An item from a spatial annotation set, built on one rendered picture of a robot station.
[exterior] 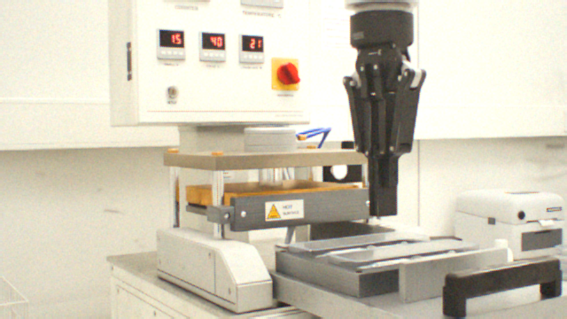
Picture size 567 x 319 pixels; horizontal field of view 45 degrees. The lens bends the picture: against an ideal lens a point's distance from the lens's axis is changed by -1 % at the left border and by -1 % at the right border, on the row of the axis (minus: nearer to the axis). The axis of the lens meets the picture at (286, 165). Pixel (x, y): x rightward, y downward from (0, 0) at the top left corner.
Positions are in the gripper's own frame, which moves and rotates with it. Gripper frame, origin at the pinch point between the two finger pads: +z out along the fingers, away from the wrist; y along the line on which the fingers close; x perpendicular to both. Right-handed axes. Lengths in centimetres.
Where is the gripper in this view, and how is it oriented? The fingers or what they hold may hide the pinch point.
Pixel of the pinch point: (383, 186)
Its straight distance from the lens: 82.4
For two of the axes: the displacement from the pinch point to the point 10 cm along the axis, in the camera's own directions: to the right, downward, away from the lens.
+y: 5.2, 0.4, -8.6
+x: 8.6, -0.4, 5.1
